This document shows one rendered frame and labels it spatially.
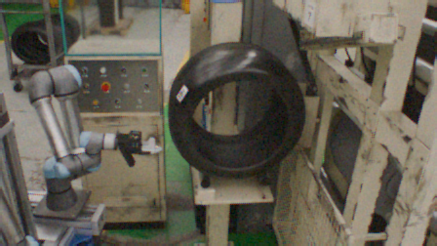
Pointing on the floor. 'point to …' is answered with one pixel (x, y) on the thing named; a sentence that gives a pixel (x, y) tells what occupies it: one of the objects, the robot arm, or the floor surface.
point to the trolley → (21, 36)
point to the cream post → (222, 111)
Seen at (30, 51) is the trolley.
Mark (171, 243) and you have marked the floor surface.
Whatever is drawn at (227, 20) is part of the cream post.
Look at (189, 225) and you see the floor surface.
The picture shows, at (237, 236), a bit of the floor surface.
